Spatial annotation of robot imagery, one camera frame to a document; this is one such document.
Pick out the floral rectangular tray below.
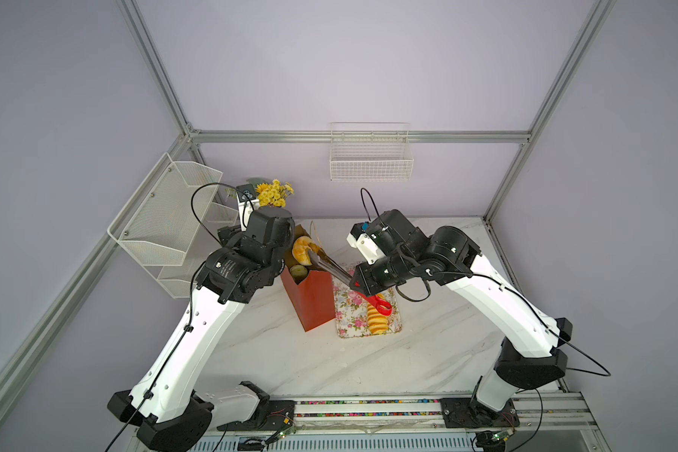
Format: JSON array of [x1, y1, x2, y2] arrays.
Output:
[[333, 277, 403, 339]]

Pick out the aluminium frame structure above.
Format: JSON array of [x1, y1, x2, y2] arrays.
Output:
[[0, 1, 615, 428]]

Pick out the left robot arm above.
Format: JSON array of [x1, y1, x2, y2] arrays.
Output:
[[107, 206, 295, 451]]

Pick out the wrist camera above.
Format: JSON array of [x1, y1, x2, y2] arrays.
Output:
[[347, 222, 385, 265], [235, 184, 259, 231]]

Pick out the red handled metal tongs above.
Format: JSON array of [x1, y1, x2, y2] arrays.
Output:
[[307, 248, 393, 316]]

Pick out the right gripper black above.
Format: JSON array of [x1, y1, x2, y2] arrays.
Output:
[[349, 252, 420, 298]]

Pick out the white mesh two-tier shelf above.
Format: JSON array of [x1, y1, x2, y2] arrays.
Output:
[[107, 154, 238, 299]]

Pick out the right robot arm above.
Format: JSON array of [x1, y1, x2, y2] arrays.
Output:
[[347, 210, 573, 428]]

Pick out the orange ridged bread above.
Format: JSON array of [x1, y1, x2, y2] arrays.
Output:
[[289, 264, 309, 284]]

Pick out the red brown paper bag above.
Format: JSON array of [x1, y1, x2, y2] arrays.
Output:
[[281, 246, 335, 331]]

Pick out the long ridged yellow bread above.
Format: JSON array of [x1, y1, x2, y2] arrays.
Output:
[[366, 295, 393, 335]]

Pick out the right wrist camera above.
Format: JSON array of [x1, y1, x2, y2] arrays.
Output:
[[347, 222, 385, 265]]

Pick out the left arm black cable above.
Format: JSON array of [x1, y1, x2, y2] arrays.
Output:
[[104, 182, 258, 452]]

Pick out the round golden bun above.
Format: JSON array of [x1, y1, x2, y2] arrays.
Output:
[[292, 235, 320, 267]]

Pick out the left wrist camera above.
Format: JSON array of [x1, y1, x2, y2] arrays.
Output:
[[235, 184, 259, 231]]

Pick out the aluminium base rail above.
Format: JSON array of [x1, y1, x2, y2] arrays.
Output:
[[125, 392, 611, 452]]

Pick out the white wire wall basket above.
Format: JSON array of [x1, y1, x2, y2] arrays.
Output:
[[330, 122, 414, 182]]

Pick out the yellow flower bouquet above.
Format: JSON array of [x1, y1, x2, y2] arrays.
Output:
[[247, 178, 295, 208]]

